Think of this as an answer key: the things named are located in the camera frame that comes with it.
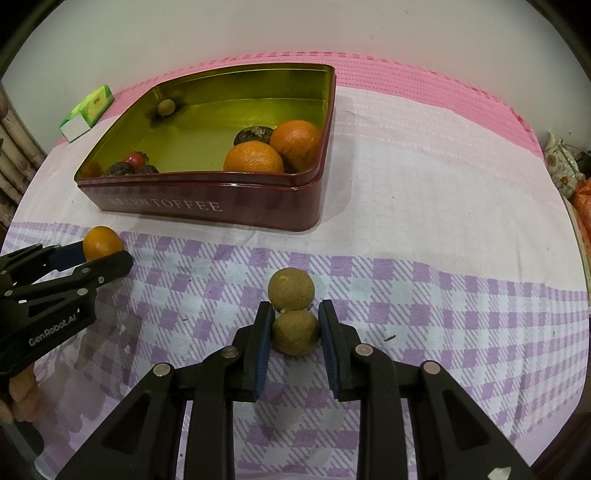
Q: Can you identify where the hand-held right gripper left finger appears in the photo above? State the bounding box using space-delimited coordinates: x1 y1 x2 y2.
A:
55 301 276 480

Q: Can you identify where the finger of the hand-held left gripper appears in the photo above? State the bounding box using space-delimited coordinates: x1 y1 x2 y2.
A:
9 250 134 305
0 243 86 287

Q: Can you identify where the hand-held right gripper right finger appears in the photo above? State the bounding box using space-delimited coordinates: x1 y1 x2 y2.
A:
318 299 536 480

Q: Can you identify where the small mandarin orange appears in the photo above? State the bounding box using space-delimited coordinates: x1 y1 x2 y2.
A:
83 226 124 261

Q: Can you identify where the dark red tin box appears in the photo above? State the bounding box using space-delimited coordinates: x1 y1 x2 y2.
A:
74 65 337 232

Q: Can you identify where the large orange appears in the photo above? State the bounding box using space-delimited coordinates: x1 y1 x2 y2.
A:
223 141 285 174
269 120 322 172

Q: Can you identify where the person's left hand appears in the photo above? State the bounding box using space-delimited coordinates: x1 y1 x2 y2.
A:
0 367 42 423

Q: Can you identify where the bamboo print curtain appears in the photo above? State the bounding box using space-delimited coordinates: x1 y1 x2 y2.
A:
0 83 47 227

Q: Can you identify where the green tissue box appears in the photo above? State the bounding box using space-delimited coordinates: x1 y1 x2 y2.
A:
59 84 114 143

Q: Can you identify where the orange plastic bag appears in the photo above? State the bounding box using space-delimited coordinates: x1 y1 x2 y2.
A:
570 175 591 278

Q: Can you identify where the floral ceramic pot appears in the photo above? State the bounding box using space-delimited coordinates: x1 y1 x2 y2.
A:
542 131 589 197

